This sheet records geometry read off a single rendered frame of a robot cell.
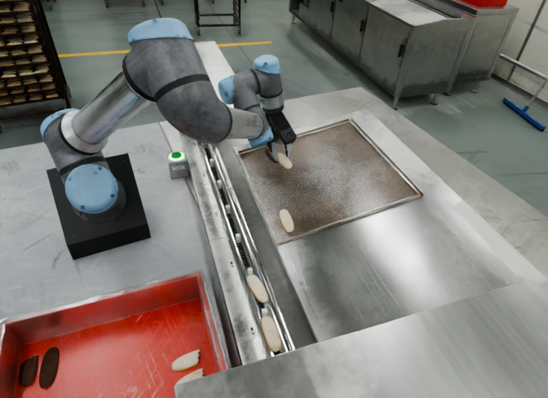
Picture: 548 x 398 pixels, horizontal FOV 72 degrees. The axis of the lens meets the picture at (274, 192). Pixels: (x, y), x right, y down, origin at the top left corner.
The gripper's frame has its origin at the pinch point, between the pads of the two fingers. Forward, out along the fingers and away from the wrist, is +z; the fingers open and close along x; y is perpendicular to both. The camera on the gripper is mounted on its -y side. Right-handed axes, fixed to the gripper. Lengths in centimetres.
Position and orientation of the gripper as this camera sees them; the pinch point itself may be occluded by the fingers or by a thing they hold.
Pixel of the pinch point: (282, 156)
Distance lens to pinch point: 134.8
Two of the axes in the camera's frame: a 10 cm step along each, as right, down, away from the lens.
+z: 1.3, 7.2, 6.8
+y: -4.5, -5.7, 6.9
